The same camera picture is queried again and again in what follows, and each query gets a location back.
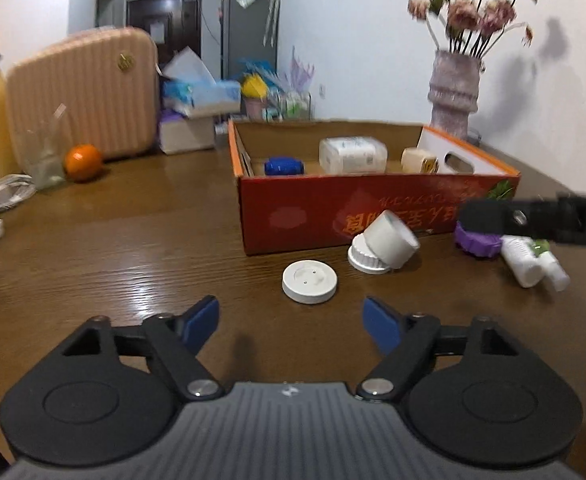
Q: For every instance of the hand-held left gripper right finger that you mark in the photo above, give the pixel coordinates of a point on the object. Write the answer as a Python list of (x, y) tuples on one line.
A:
[(380, 322)]

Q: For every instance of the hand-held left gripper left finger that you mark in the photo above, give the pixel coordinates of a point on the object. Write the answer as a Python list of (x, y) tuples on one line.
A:
[(200, 322)]

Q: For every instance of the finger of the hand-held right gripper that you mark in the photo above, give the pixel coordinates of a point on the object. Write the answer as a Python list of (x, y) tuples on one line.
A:
[(508, 217)]

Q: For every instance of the purple ribbed cap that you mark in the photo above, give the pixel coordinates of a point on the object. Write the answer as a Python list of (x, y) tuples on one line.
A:
[(475, 246)]

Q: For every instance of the white round disc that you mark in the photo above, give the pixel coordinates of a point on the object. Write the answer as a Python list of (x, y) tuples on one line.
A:
[(309, 281)]

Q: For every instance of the beige cube charger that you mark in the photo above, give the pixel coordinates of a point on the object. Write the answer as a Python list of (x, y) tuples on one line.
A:
[(415, 160)]

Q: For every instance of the red cardboard box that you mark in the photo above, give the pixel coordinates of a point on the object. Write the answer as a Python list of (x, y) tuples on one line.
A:
[(313, 215)]

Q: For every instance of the blue ribbed cap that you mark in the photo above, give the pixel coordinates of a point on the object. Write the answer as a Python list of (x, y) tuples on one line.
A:
[(284, 166)]

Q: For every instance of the white bottle with ribbed cap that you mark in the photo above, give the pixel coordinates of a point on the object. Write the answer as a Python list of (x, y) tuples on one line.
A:
[(388, 240)]

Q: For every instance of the pink textured vase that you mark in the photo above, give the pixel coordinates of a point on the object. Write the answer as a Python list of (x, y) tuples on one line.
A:
[(455, 90)]

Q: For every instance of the white cardboard box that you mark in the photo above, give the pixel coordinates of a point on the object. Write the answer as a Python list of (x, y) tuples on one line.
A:
[(188, 135)]

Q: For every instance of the orange fruit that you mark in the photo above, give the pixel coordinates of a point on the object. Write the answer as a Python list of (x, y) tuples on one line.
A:
[(83, 162)]

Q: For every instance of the dried pink roses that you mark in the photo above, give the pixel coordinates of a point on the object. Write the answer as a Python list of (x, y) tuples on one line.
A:
[(473, 12)]

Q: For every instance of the clear glass cup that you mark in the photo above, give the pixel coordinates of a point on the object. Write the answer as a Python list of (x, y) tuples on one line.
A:
[(43, 160)]

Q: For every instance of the blue tissue box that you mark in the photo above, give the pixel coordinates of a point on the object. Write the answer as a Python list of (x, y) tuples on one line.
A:
[(200, 95)]

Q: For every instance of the yellow plastic item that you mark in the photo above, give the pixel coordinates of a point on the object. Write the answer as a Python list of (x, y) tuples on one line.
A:
[(254, 86)]

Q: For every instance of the purple flower decoration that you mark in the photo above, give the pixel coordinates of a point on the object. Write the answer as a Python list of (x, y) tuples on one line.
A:
[(300, 72)]

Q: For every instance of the pink ribbed suitcase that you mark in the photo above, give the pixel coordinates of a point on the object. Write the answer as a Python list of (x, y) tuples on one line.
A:
[(88, 95)]

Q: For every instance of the grey fridge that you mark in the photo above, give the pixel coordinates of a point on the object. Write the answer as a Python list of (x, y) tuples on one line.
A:
[(248, 35)]

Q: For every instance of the dark brown door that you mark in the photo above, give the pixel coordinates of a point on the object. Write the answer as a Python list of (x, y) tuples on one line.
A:
[(173, 25)]

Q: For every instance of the hanging white umbrella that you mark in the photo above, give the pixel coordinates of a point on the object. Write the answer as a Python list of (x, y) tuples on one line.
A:
[(272, 10)]

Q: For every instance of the side door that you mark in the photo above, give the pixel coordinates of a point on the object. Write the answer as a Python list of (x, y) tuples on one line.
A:
[(104, 7)]

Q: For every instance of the white wall outlet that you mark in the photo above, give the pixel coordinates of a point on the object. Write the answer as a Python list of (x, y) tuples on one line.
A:
[(322, 92)]

